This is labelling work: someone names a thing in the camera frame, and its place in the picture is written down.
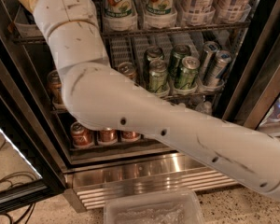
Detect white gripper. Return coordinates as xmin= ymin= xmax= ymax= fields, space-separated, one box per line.
xmin=19 ymin=0 xmax=98 ymax=39

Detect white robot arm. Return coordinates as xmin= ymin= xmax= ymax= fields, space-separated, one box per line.
xmin=19 ymin=0 xmax=280 ymax=202

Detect left 7up can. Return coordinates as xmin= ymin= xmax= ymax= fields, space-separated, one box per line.
xmin=103 ymin=0 xmax=133 ymax=18

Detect front left gold can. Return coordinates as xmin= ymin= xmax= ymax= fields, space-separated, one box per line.
xmin=47 ymin=70 xmax=63 ymax=105

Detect gold can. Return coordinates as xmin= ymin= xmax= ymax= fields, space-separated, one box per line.
xmin=47 ymin=70 xmax=63 ymax=105
xmin=118 ymin=62 xmax=137 ymax=82

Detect front right gold can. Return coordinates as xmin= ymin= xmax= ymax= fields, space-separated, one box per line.
xmin=118 ymin=62 xmax=137 ymax=82

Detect rear left green can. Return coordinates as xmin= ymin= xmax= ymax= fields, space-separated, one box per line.
xmin=143 ymin=46 xmax=164 ymax=83

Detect green can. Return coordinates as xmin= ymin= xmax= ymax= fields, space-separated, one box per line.
xmin=143 ymin=46 xmax=164 ymax=83
xmin=168 ymin=44 xmax=191 ymax=78
xmin=175 ymin=56 xmax=200 ymax=90
xmin=147 ymin=60 xmax=168 ymax=93

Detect front left green can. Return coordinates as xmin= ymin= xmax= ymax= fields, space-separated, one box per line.
xmin=147 ymin=60 xmax=168 ymax=93

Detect rear right green can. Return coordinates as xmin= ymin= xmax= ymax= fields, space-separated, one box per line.
xmin=168 ymin=44 xmax=191 ymax=78

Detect front left red can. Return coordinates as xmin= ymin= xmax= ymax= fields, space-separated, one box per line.
xmin=70 ymin=121 xmax=92 ymax=147

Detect red can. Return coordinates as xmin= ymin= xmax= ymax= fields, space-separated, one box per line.
xmin=70 ymin=121 xmax=92 ymax=147
xmin=121 ymin=131 xmax=140 ymax=142
xmin=98 ymin=128 xmax=118 ymax=143

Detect front middle red can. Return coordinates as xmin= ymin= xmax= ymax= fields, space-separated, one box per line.
xmin=98 ymin=128 xmax=118 ymax=143

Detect front right red can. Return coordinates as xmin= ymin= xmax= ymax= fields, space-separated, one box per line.
xmin=121 ymin=131 xmax=140 ymax=142

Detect front right green can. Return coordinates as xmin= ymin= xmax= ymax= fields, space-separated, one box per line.
xmin=175 ymin=56 xmax=200 ymax=90

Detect rear silver can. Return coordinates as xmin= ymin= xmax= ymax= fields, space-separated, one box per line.
xmin=199 ymin=41 xmax=220 ymax=78

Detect silver can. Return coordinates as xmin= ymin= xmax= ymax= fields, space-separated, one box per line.
xmin=203 ymin=50 xmax=232 ymax=87
xmin=199 ymin=41 xmax=220 ymax=78

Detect open glass fridge door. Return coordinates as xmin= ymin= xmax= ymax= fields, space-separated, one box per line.
xmin=0 ymin=91 xmax=64 ymax=215

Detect stainless steel fridge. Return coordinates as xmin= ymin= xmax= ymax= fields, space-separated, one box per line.
xmin=0 ymin=0 xmax=280 ymax=212

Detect front silver can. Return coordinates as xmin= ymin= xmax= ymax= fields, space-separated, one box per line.
xmin=203 ymin=50 xmax=232 ymax=87

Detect right water bottle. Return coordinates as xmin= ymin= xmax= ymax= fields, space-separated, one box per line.
xmin=195 ymin=101 xmax=212 ymax=115

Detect clear plastic bin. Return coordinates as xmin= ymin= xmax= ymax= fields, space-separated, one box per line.
xmin=104 ymin=189 xmax=205 ymax=224

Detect black floor cables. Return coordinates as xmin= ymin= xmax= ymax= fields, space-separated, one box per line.
xmin=0 ymin=203 xmax=36 ymax=224

